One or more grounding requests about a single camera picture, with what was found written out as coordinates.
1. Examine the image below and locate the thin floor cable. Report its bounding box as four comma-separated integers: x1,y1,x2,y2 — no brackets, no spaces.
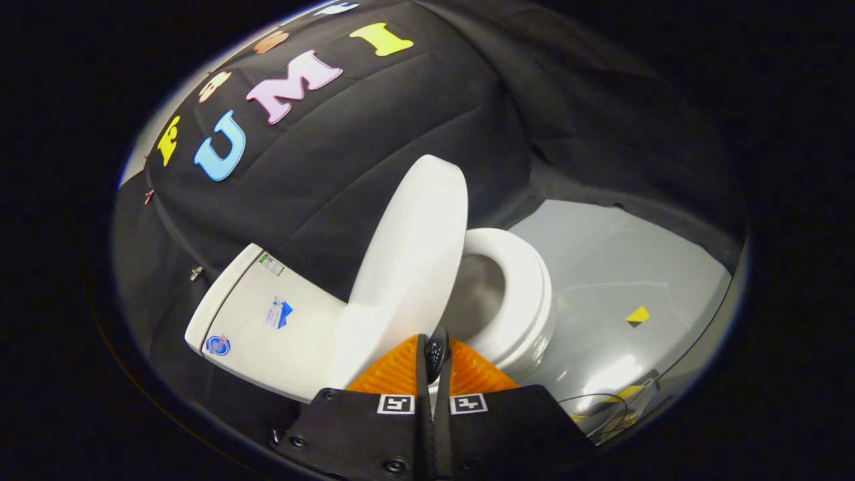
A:
556,377,662,443

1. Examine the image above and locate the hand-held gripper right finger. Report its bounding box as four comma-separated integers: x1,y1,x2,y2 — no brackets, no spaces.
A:
433,337,599,481

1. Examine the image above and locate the white toilet seat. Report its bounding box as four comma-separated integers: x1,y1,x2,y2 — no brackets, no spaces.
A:
460,228,551,367

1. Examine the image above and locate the white toilet tank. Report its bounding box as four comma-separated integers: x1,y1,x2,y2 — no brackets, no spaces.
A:
185,243,349,404

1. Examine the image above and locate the black backdrop cloth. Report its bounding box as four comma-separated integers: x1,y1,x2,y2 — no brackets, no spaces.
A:
110,0,747,442

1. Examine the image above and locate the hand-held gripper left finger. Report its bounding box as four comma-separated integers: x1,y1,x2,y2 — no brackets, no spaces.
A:
274,334,434,481

